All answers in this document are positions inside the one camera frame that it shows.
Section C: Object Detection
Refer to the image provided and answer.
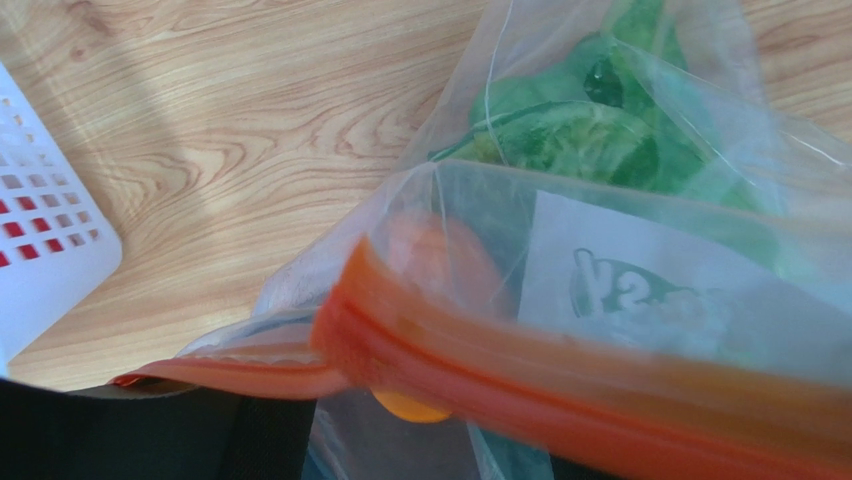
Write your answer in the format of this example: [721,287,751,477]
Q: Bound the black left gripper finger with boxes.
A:
[1,380,315,479]

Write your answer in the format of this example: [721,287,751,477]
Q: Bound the fake orange fruit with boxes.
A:
[346,214,516,425]

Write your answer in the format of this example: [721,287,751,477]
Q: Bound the clear orange zip top bag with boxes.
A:
[117,1,851,479]

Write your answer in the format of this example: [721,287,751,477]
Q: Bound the fake green lettuce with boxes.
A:
[429,1,778,269]

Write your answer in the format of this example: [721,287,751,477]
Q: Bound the white plastic basket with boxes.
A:
[1,70,122,365]

